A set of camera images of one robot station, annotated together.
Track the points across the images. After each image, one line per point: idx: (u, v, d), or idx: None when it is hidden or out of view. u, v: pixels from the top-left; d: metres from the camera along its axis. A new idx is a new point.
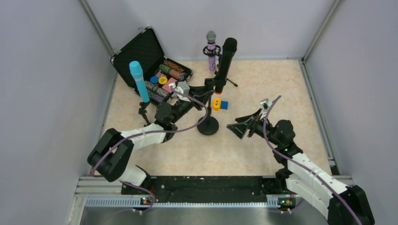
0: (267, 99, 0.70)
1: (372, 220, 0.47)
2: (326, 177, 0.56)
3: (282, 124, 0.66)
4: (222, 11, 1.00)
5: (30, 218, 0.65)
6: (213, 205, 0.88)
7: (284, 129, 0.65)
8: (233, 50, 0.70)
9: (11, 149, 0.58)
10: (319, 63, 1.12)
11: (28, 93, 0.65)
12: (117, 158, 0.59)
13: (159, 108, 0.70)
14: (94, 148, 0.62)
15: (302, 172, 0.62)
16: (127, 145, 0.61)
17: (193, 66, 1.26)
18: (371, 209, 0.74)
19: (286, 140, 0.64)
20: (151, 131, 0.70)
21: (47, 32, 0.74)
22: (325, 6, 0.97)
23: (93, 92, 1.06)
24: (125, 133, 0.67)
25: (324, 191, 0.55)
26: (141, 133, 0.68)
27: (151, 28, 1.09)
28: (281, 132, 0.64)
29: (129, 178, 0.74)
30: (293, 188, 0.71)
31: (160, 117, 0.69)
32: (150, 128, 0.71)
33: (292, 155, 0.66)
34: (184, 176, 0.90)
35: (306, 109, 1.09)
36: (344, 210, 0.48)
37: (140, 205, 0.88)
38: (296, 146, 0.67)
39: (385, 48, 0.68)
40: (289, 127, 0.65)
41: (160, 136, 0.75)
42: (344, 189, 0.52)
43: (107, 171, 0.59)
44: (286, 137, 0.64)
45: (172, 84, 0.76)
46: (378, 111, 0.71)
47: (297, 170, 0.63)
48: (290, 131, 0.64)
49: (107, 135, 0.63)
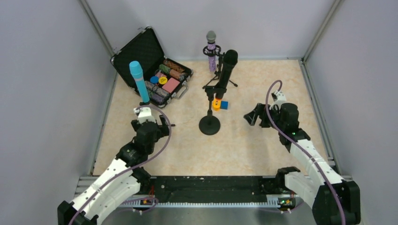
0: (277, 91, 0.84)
1: (357, 217, 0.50)
2: (325, 166, 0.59)
3: (286, 105, 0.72)
4: (222, 11, 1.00)
5: (29, 218, 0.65)
6: (213, 205, 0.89)
7: (287, 107, 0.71)
8: (233, 63, 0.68)
9: (11, 148, 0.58)
10: (320, 63, 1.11)
11: (27, 93, 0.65)
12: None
13: (143, 125, 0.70)
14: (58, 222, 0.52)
15: (303, 158, 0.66)
16: (82, 220, 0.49)
17: (192, 66, 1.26)
18: (374, 209, 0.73)
19: (289, 117, 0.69)
20: (107, 183, 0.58)
21: (47, 33, 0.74)
22: (325, 7, 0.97)
23: (93, 92, 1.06)
24: (78, 200, 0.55)
25: (317, 178, 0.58)
26: (96, 192, 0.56)
27: (151, 28, 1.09)
28: (285, 108, 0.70)
29: (119, 202, 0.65)
30: (289, 183, 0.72)
31: (143, 131, 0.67)
32: (107, 177, 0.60)
33: (298, 138, 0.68)
34: (184, 176, 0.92)
35: (306, 109, 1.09)
36: (331, 198, 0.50)
37: (140, 205, 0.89)
38: (304, 132, 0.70)
39: (385, 49, 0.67)
40: (293, 107, 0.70)
41: (124, 176, 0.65)
42: (338, 181, 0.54)
43: None
44: (288, 113, 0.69)
45: (135, 110, 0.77)
46: (379, 110, 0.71)
47: (297, 153, 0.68)
48: (294, 109, 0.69)
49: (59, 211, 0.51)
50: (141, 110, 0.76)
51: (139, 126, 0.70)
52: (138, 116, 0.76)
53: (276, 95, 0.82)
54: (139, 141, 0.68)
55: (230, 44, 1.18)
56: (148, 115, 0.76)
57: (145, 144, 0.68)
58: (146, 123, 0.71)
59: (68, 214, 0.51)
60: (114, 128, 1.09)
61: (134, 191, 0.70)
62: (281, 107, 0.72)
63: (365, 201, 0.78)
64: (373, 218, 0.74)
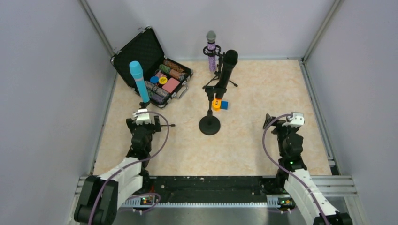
0: (294, 113, 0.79)
1: None
2: (320, 196, 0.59)
3: (293, 138, 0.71)
4: (222, 11, 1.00)
5: (29, 218, 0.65)
6: (212, 205, 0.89)
7: (293, 141, 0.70)
8: (233, 63, 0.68)
9: (10, 147, 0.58)
10: (319, 63, 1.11)
11: (27, 92, 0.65)
12: (108, 200, 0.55)
13: (135, 132, 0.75)
14: (78, 202, 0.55)
15: (300, 188, 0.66)
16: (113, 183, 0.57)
17: (192, 66, 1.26)
18: (374, 210, 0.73)
19: (292, 152, 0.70)
20: (128, 165, 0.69)
21: (46, 33, 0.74)
22: (325, 7, 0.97)
23: (93, 92, 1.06)
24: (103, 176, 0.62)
25: (312, 208, 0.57)
26: (119, 169, 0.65)
27: (151, 28, 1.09)
28: (289, 144, 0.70)
29: (129, 191, 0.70)
30: (289, 189, 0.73)
31: (137, 139, 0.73)
32: (126, 163, 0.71)
33: (295, 169, 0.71)
34: (184, 176, 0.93)
35: (305, 109, 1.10)
36: None
37: (140, 205, 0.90)
38: (302, 162, 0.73)
39: (385, 49, 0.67)
40: (299, 141, 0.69)
41: (137, 167, 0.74)
42: (332, 212, 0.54)
43: (101, 219, 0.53)
44: (293, 149, 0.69)
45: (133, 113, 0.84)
46: (379, 110, 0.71)
47: (295, 183, 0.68)
48: (298, 145, 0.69)
49: (87, 184, 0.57)
50: (139, 114, 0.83)
51: (132, 132, 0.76)
52: (136, 120, 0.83)
53: (292, 117, 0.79)
54: (137, 147, 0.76)
55: (230, 44, 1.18)
56: (146, 118, 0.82)
57: (143, 146, 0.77)
58: (138, 128, 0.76)
59: (92, 189, 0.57)
60: (114, 128, 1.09)
61: (138, 186, 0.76)
62: (287, 138, 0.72)
63: (365, 201, 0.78)
64: (374, 218, 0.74)
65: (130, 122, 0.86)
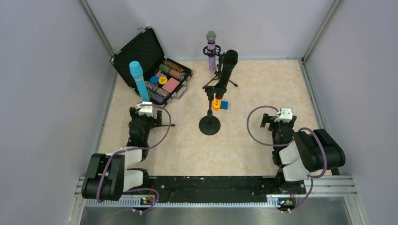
0: (282, 108, 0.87)
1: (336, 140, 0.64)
2: None
3: (284, 131, 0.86)
4: (222, 11, 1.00)
5: (29, 219, 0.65)
6: (213, 205, 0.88)
7: (284, 133, 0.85)
8: (233, 63, 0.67)
9: (9, 148, 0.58)
10: (319, 63, 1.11)
11: (27, 93, 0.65)
12: (115, 170, 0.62)
13: (132, 124, 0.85)
14: (86, 176, 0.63)
15: (288, 152, 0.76)
16: (118, 155, 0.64)
17: (192, 66, 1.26)
18: (375, 210, 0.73)
19: (284, 142, 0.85)
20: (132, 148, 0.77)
21: (46, 33, 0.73)
22: (325, 6, 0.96)
23: (93, 92, 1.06)
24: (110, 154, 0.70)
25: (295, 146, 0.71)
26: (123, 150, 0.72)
27: (151, 28, 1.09)
28: (281, 136, 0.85)
29: (131, 182, 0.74)
30: (289, 176, 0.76)
31: (134, 130, 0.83)
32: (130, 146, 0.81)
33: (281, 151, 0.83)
34: (184, 176, 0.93)
35: (305, 109, 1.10)
36: (303, 137, 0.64)
37: (140, 205, 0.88)
38: None
39: (386, 50, 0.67)
40: (289, 134, 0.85)
41: (138, 154, 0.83)
42: None
43: (110, 190, 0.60)
44: (284, 140, 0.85)
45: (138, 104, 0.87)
46: (379, 110, 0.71)
47: (285, 153, 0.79)
48: (289, 137, 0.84)
49: (94, 160, 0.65)
50: (143, 106, 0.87)
51: (129, 124, 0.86)
52: (140, 110, 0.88)
53: (280, 112, 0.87)
54: (135, 138, 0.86)
55: (230, 44, 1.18)
56: (149, 111, 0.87)
57: (141, 137, 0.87)
58: (133, 121, 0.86)
59: (99, 166, 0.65)
60: (114, 128, 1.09)
61: (139, 182, 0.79)
62: (279, 131, 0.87)
63: (365, 201, 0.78)
64: (373, 218, 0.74)
65: (133, 111, 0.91)
